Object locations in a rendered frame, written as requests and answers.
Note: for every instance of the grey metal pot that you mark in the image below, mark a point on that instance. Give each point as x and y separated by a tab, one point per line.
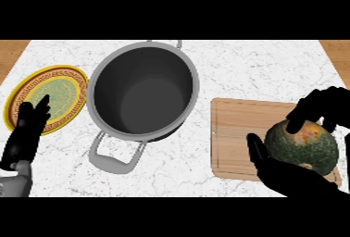
144	92

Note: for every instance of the green orange squash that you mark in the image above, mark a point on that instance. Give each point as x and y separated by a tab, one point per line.
305	148

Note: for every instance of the wooden cutting board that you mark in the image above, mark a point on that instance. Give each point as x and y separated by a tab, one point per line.
241	129

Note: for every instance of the yellow patterned plate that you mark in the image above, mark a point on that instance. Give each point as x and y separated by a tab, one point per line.
64	95

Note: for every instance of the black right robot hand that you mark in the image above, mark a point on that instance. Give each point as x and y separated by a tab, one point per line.
292	177

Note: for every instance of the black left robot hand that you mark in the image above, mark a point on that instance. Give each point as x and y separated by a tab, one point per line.
23	135

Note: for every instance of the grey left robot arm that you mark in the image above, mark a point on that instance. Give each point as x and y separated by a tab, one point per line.
15	182

